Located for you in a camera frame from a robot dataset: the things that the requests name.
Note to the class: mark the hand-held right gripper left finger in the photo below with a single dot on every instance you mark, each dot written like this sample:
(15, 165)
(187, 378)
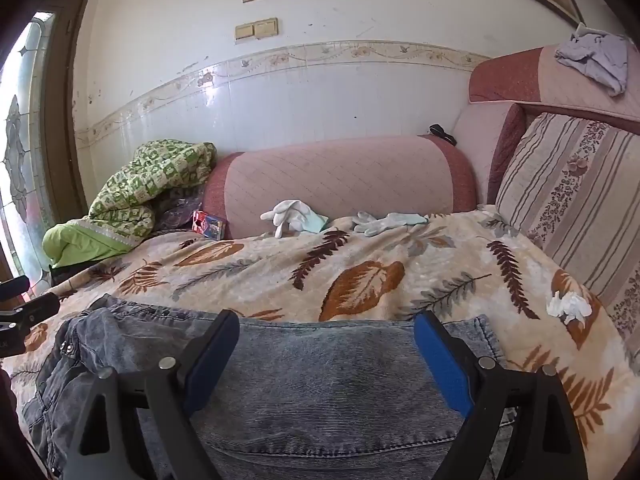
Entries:
(210, 360)

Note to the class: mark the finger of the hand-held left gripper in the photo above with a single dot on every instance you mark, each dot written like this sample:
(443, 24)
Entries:
(37, 310)
(15, 287)

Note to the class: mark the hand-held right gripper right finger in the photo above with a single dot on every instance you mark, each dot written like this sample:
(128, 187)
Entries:
(442, 360)

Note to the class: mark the grey denim pants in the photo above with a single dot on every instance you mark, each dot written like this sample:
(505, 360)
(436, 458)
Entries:
(325, 385)

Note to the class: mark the leaf print blanket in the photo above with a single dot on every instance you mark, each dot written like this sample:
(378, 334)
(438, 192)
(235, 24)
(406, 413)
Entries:
(375, 270)

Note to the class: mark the red and blue card box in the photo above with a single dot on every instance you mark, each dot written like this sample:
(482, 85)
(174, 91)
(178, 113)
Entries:
(210, 225)

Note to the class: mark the crumpled white tissue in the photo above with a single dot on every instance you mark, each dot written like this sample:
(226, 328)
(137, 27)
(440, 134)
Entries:
(567, 306)

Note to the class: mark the grey glove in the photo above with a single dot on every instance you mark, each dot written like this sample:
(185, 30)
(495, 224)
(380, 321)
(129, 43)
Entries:
(385, 222)

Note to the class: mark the white glove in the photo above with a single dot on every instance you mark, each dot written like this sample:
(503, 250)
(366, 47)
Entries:
(290, 212)

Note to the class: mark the green patterned quilt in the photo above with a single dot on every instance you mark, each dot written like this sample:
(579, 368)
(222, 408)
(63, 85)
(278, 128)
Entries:
(145, 180)

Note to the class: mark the teal cloth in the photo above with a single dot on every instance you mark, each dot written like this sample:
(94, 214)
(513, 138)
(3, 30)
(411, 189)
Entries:
(316, 222)

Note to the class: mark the striped floral cushion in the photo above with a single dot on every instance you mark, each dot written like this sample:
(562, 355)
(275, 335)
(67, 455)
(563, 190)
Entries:
(575, 200)

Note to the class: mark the black sunglasses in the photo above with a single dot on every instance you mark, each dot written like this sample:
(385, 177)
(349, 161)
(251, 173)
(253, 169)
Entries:
(440, 131)

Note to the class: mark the lilac cloth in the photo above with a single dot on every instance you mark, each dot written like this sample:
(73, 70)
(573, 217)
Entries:
(595, 57)

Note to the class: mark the beige wall switch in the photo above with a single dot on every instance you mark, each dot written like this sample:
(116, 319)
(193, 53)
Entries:
(266, 28)
(245, 31)

